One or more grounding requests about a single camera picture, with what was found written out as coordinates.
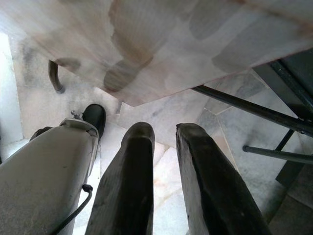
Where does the dark metal board leg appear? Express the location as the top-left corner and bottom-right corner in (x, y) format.
(47, 59), (67, 94)

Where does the black metal frame chair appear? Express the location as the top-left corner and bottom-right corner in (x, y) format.
(191, 48), (313, 183)

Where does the marble board with red edge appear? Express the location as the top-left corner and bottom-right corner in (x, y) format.
(0, 0), (313, 107)

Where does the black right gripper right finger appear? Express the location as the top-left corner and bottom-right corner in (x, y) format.
(175, 122), (272, 235)

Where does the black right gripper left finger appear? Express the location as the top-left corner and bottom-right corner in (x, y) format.
(85, 121), (156, 235)

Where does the black leg cable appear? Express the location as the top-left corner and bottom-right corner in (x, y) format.
(50, 184), (93, 235)

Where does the grey robot right leg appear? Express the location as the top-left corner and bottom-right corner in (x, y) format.
(0, 110), (102, 235)

